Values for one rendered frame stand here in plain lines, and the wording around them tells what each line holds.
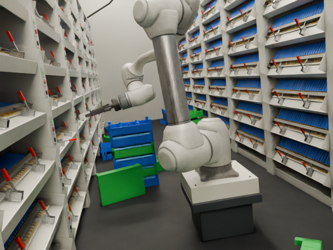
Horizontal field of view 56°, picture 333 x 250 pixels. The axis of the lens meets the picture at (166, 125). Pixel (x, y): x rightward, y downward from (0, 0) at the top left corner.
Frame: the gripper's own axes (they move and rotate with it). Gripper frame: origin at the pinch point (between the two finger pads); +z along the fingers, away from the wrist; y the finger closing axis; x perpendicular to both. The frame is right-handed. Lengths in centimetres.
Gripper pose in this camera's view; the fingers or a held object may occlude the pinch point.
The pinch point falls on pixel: (85, 115)
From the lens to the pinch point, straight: 183.7
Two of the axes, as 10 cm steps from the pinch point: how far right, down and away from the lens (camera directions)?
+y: -1.5, -1.4, 9.8
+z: -9.3, 3.5, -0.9
